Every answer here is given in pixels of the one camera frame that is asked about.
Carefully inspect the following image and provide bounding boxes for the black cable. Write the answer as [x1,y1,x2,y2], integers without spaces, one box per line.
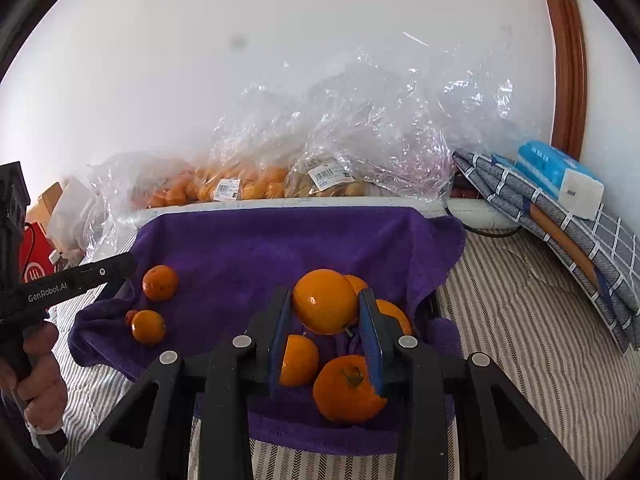
[441,199,524,239]

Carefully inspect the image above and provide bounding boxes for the purple towel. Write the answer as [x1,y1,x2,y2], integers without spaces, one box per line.
[67,206,468,456]

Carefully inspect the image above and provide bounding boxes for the red paper bag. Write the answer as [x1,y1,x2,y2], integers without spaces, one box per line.
[20,222,54,283]

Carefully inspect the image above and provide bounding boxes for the blue white tissue pack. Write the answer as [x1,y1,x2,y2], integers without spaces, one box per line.
[515,140,604,220]

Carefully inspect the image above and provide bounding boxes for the orange pile front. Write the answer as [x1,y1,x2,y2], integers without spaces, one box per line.
[130,310,167,346]

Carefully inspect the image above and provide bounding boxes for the large orange pile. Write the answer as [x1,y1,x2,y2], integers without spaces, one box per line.
[292,269,358,336]

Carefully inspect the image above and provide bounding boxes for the left hand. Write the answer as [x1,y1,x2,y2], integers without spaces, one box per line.
[1,322,67,431]

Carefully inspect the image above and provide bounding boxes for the striped quilt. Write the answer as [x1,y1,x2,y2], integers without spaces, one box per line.
[51,231,639,479]

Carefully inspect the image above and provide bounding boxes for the blue checked folded cloth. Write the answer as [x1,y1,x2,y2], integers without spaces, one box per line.
[454,152,639,352]

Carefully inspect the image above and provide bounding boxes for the white plastic bag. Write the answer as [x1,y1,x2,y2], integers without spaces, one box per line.
[47,177,103,252]

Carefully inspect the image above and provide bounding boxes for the small red fruit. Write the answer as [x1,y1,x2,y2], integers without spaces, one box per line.
[125,310,138,326]

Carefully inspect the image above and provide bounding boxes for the brown wooden door frame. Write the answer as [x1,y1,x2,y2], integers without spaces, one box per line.
[534,0,589,162]

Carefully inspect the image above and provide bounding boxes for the small orange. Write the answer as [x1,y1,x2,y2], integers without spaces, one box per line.
[142,264,180,302]

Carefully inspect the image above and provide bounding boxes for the clear plastic fruit bags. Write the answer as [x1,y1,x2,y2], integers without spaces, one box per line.
[81,52,526,259]

